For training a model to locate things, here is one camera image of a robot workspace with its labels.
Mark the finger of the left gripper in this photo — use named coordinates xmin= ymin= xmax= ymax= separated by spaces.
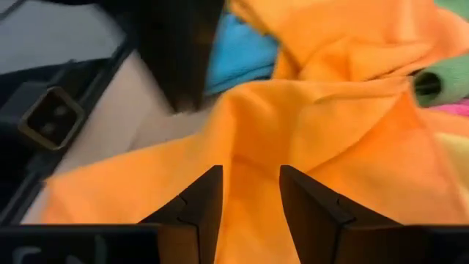
xmin=135 ymin=0 xmax=186 ymax=111
xmin=182 ymin=0 xmax=225 ymax=111

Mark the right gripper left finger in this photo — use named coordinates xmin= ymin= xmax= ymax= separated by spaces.
xmin=139 ymin=164 xmax=224 ymax=264

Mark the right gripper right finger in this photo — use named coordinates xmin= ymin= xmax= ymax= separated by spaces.
xmin=280 ymin=164 xmax=402 ymax=264

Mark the blue microfiber towel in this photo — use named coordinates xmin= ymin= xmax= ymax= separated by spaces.
xmin=203 ymin=12 xmax=281 ymax=97

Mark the pink microfiber towel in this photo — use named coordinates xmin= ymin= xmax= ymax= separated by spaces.
xmin=426 ymin=98 xmax=469 ymax=118

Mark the green microfiber towel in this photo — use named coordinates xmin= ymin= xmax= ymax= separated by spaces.
xmin=412 ymin=0 xmax=469 ymax=109

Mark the black aluminium table frame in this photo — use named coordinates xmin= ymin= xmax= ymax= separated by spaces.
xmin=0 ymin=0 xmax=135 ymax=227

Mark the black frame clamp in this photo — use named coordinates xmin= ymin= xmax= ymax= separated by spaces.
xmin=18 ymin=86 xmax=87 ymax=151

